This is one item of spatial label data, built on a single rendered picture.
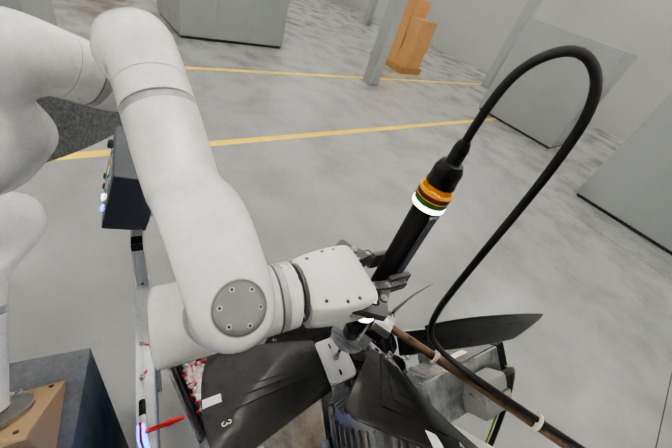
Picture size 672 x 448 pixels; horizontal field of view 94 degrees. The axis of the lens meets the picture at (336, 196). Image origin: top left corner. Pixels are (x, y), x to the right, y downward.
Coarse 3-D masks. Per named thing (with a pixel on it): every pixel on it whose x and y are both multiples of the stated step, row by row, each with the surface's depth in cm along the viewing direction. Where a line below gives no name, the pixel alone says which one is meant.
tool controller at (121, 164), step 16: (112, 144) 94; (112, 160) 85; (128, 160) 86; (112, 176) 79; (128, 176) 81; (112, 192) 82; (128, 192) 83; (112, 208) 85; (128, 208) 87; (144, 208) 89; (112, 224) 88; (128, 224) 90; (144, 224) 92
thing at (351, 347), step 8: (376, 320) 53; (392, 320) 54; (336, 328) 59; (368, 328) 54; (376, 328) 53; (384, 328) 52; (336, 336) 58; (360, 336) 60; (368, 336) 54; (376, 336) 53; (384, 336) 53; (336, 344) 58; (344, 344) 57; (352, 344) 58; (360, 344) 57; (368, 344) 56; (352, 352) 57
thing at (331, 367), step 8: (320, 344) 68; (320, 352) 66; (328, 352) 67; (336, 352) 67; (344, 352) 67; (328, 360) 65; (336, 360) 66; (344, 360) 66; (328, 368) 64; (336, 368) 65; (344, 368) 65; (352, 368) 65; (328, 376) 63; (336, 376) 63; (344, 376) 64; (352, 376) 64; (336, 384) 62
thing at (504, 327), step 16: (464, 320) 64; (480, 320) 64; (496, 320) 63; (512, 320) 63; (528, 320) 63; (448, 336) 69; (464, 336) 70; (480, 336) 70; (496, 336) 71; (512, 336) 73
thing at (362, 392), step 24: (384, 360) 56; (360, 384) 44; (384, 384) 46; (408, 384) 52; (360, 408) 39; (384, 408) 40; (408, 408) 43; (432, 408) 49; (384, 432) 36; (408, 432) 38; (432, 432) 40; (456, 432) 44
